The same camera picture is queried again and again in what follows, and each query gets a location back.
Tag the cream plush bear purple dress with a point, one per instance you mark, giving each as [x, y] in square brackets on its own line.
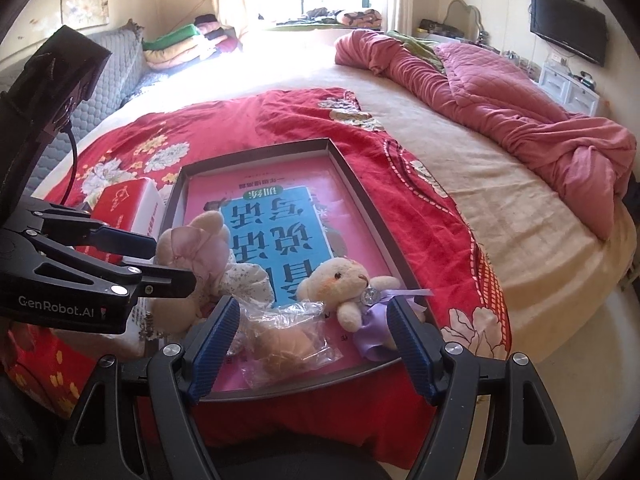
[335, 280]

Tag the green cloth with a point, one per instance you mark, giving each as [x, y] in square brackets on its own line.
[415, 47]

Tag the plastic bag with bread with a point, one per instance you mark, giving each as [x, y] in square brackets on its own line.
[285, 345]

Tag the patterned pillow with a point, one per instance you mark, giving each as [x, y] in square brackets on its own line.
[362, 19]

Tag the stack of folded blankets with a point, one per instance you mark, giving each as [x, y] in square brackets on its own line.
[180, 47]

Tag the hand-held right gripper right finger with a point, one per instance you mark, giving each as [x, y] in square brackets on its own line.
[410, 350]

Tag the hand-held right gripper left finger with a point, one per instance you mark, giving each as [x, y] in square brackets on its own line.
[215, 352]

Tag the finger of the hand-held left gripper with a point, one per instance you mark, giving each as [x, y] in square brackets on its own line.
[125, 242]
[165, 282]

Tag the floral plush rabbit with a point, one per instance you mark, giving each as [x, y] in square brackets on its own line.
[200, 245]

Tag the red floral blanket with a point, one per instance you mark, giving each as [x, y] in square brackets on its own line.
[425, 260]

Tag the shallow box with pink lining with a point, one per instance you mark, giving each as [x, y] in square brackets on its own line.
[310, 185]

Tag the bed with beige sheet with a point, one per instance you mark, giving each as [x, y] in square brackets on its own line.
[500, 200]

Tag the grey quilted headboard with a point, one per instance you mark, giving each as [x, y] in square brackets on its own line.
[107, 90]

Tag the white drawer cabinet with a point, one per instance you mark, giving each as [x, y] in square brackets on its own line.
[570, 85]

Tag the black television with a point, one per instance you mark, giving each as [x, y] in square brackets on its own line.
[567, 25]

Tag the pink quilt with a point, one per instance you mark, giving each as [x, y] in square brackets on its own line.
[500, 105]

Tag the vanity mirror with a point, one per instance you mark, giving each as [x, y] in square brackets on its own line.
[462, 15]

